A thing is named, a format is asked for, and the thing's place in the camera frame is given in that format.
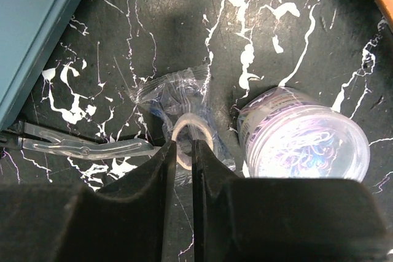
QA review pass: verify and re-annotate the bagged tape roll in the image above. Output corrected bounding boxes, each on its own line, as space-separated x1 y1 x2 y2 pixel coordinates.
128 64 236 186

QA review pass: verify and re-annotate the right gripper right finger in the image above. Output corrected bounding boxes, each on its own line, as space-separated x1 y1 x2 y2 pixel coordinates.
192 140 392 261

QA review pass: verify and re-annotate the clear round plastic jar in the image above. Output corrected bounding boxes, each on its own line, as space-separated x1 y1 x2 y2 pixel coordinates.
237 87 370 182

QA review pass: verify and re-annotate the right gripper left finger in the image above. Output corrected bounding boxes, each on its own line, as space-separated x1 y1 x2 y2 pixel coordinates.
1 142 176 261

